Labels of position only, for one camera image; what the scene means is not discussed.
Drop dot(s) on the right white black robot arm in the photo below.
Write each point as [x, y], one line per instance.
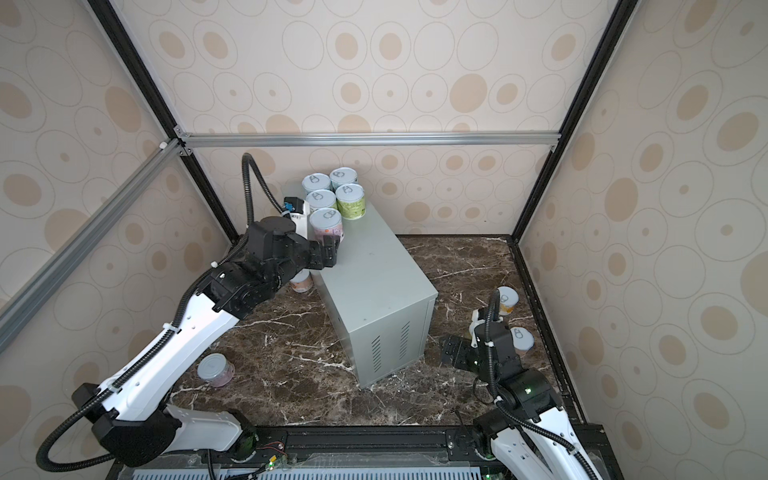
[528, 429]

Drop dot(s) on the orange label can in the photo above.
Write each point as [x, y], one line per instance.
[302, 282]

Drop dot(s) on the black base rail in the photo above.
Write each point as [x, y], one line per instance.
[323, 452]

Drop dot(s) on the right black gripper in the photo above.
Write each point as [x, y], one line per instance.
[463, 346]

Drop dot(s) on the light green label can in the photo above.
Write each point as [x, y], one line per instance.
[322, 198]

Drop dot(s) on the grey metal cabinet box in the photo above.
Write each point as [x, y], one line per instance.
[379, 301]

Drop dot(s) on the horizontal aluminium frame bar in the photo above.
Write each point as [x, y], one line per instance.
[387, 139]

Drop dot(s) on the yellow label can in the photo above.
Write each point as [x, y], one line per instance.
[509, 298]

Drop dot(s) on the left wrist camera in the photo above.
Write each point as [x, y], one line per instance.
[298, 212]

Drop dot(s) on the left slanted aluminium bar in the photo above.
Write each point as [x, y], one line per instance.
[21, 309]

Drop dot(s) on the teal label can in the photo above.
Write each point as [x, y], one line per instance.
[316, 181]
[341, 176]

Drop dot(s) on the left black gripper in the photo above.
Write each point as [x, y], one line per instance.
[319, 257]

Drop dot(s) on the pink label can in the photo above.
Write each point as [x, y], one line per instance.
[326, 222]
[216, 370]

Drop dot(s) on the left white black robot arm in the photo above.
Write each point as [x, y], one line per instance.
[128, 412]

